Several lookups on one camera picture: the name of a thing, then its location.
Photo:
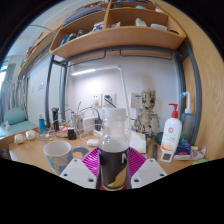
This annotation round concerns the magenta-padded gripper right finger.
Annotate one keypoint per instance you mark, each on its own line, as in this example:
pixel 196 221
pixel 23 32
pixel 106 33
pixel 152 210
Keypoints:
pixel 146 171

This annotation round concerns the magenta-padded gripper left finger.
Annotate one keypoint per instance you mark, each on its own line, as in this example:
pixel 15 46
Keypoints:
pixel 78 171

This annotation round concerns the clear bottle with dark label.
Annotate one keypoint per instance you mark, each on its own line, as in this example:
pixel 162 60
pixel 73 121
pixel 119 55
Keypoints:
pixel 113 160

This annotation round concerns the small white thermometer display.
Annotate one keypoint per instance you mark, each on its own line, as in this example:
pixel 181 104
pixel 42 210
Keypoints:
pixel 166 156

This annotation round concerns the white mug with blue pattern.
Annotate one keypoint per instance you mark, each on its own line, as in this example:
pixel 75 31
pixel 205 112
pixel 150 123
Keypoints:
pixel 58 155

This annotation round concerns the white crumpled cloth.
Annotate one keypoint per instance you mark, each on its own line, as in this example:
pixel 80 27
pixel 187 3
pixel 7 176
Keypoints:
pixel 137 141

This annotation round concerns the small black jar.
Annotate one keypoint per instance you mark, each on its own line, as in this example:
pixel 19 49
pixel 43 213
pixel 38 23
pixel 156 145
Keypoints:
pixel 72 134

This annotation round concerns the white pump bottle, red pump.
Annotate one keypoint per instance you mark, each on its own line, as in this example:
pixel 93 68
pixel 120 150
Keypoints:
pixel 171 133

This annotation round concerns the white power adapter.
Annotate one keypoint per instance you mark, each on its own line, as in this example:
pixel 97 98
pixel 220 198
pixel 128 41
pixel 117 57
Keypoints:
pixel 89 123

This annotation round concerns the green packet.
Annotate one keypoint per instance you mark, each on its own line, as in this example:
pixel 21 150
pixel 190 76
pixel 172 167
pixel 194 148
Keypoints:
pixel 200 161

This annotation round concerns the black electric shaver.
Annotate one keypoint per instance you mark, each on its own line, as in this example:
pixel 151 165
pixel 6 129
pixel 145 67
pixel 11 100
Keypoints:
pixel 55 119

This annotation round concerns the small white roll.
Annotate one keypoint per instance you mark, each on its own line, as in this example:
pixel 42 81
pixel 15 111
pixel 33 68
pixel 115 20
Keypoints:
pixel 19 138
pixel 30 134

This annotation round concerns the blue spray bottle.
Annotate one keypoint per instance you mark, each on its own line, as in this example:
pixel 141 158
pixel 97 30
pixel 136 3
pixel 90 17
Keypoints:
pixel 187 121

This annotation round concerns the teal pillow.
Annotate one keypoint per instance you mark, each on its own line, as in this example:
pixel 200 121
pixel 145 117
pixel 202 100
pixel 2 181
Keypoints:
pixel 15 116

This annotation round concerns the grey striped curtain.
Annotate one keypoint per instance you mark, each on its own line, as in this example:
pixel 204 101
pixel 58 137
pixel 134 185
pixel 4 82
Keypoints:
pixel 15 96

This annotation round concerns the white desk lamp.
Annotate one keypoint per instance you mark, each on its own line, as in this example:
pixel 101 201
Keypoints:
pixel 83 71

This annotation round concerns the wooden wardrobe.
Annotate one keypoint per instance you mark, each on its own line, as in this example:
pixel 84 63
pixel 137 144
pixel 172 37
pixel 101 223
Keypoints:
pixel 210 83

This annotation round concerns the wooden shelf unit with items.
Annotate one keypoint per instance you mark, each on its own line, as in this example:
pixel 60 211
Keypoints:
pixel 116 36

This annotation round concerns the grey metal bed frame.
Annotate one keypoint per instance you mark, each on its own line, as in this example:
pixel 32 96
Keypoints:
pixel 196 100

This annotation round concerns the long wooden wall shelf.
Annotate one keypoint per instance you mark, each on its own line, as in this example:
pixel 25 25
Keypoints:
pixel 36 53

